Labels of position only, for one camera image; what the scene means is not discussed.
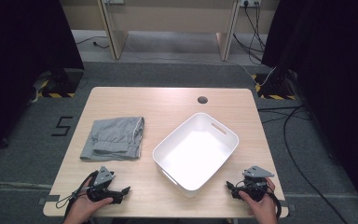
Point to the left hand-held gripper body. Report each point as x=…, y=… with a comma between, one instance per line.
x=103, y=179

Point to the white plastic basket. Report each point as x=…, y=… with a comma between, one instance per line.
x=195, y=155

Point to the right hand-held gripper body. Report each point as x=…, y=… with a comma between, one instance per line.
x=254, y=186

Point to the light wooden desk frame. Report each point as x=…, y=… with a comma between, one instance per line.
x=115, y=40

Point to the person's left hand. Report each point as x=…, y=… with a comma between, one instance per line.
x=82, y=210

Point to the black curtain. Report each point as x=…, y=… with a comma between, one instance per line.
x=335, y=77
x=21, y=56

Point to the grey pants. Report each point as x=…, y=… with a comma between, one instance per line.
x=115, y=137

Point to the white power strip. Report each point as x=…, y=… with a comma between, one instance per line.
x=114, y=1
x=250, y=2

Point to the person's right hand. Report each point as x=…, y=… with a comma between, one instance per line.
x=264, y=210

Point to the stand base with striped tape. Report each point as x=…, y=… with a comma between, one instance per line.
x=273, y=88
x=65, y=84

